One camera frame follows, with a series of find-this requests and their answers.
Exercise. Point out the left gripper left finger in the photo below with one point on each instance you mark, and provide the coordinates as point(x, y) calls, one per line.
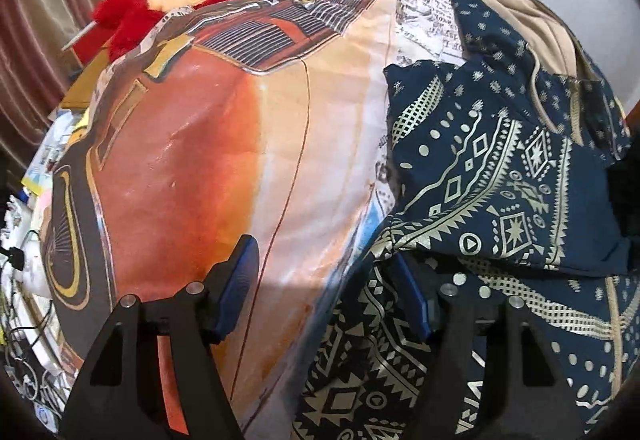
point(118, 392)

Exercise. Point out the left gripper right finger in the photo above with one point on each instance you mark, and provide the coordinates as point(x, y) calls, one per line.
point(493, 372)

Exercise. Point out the navy patterned hooded garment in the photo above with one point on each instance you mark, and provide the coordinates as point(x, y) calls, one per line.
point(515, 170)

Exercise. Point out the newspaper print bed quilt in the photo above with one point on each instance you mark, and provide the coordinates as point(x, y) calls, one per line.
point(260, 117)

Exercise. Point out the striped red gold curtain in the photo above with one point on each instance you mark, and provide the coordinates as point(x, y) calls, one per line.
point(35, 72)

